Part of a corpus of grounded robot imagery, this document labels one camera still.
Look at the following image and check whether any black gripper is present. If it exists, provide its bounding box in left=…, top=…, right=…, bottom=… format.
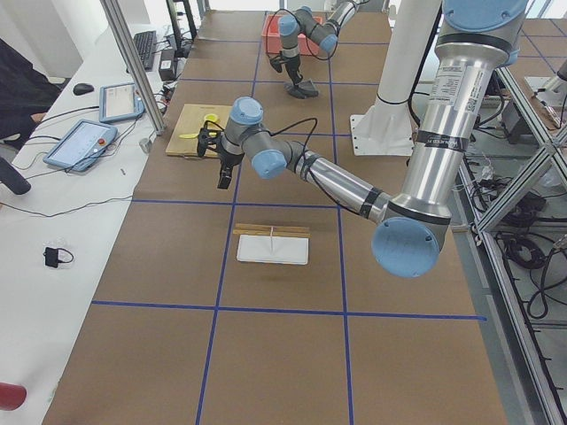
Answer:
left=217, top=148, right=245, bottom=189
left=283, top=55, right=305, bottom=91

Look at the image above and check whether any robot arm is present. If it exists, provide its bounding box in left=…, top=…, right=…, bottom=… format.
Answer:
left=270, top=1, right=366, bottom=99
left=215, top=1, right=526, bottom=278

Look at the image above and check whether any pink plastic bin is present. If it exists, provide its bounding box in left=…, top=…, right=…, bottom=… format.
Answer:
left=261, top=14, right=320, bottom=56

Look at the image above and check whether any yellow plastic knife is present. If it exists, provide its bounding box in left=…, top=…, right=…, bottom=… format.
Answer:
left=178, top=130, right=219, bottom=139

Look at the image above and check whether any wooden cutting board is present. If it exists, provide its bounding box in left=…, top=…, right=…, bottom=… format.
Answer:
left=166, top=104, right=231, bottom=158

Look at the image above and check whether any wooden chopstick left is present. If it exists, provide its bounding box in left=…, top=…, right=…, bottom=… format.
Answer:
left=233, top=223, right=309, bottom=233

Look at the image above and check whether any wooden chopstick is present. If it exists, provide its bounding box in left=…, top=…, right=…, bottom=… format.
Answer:
left=233, top=229, right=311, bottom=238
left=233, top=223, right=309, bottom=233

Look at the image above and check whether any wooden chopstick right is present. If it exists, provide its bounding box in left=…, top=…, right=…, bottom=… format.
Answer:
left=233, top=229, right=311, bottom=238

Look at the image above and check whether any white rectangular tray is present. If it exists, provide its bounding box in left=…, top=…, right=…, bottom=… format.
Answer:
left=237, top=235, right=309, bottom=266

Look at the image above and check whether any black power adapter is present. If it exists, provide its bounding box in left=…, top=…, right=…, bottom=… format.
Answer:
left=159, top=48, right=177, bottom=81

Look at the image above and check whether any blue teach pendant far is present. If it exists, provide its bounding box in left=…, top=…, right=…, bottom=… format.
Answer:
left=99, top=82, right=145, bottom=124

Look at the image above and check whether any blue teach pendant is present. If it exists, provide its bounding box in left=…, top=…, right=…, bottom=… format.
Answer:
left=43, top=120, right=118, bottom=172
left=99, top=82, right=145, bottom=124

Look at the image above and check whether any blue teach pendant near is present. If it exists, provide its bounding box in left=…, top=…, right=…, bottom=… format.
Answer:
left=43, top=120, right=118, bottom=172

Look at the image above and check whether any black keyboard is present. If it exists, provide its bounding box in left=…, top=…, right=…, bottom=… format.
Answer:
left=133, top=30, right=157, bottom=71

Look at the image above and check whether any black computer mouse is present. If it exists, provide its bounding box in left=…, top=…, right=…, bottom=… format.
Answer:
left=73, top=83, right=94, bottom=96

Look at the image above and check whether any small black clip device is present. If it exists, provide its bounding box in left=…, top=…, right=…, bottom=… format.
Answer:
left=43, top=247, right=74, bottom=268

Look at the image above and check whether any red cylinder bottle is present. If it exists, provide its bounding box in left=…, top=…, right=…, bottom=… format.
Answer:
left=0, top=382, right=27, bottom=411

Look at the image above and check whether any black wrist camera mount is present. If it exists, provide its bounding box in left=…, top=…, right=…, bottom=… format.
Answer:
left=197, top=125, right=222, bottom=158
left=269, top=51, right=289, bottom=73

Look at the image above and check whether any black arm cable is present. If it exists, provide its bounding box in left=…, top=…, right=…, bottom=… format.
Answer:
left=269, top=116, right=346, bottom=209
left=264, top=8, right=340, bottom=63

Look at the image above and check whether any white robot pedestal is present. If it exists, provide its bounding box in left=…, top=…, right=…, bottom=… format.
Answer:
left=351, top=0, right=441, bottom=157

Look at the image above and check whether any aluminium frame post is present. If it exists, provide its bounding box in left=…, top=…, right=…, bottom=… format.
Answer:
left=100, top=0, right=166, bottom=135

